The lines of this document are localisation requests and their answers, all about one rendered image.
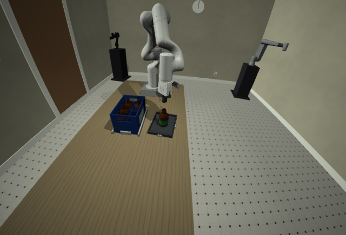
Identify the brown ceramic bottle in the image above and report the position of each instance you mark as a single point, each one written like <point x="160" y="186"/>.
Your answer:
<point x="137" y="104"/>
<point x="128" y="104"/>

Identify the brown glass bottle with green label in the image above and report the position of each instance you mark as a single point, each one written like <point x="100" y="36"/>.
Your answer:
<point x="163" y="118"/>

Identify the blue bottle crate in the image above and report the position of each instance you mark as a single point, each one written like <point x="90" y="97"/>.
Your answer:
<point x="134" y="119"/>

